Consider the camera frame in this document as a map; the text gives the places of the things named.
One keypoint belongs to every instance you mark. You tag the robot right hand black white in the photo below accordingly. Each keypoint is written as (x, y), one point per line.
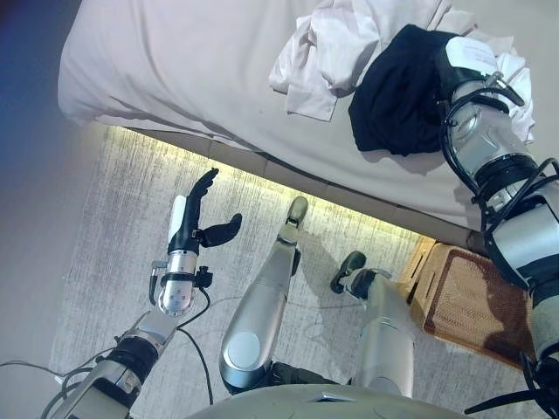
(469, 59)

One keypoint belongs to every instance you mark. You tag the robot left hand black white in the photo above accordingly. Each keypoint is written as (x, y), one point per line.
(188, 231)

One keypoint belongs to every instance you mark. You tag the white garment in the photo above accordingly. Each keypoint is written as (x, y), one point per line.
(519, 87)

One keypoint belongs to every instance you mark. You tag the black garment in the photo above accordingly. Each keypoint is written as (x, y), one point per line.
(393, 100)

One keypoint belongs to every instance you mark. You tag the robot left arm silver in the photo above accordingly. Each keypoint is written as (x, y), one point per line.
(172, 292)

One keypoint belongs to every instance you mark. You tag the beige bed cover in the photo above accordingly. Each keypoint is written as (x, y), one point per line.
(174, 65)

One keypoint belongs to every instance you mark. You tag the brown wicker basket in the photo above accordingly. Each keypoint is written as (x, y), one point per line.
(471, 301)

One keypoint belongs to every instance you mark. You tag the grey woven rug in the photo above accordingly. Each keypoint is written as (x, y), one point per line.
(122, 209)

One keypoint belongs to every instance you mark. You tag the cream shirt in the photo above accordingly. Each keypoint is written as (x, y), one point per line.
(332, 52)

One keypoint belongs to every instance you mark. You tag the robot grey torso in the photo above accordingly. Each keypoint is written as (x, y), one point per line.
(305, 403)

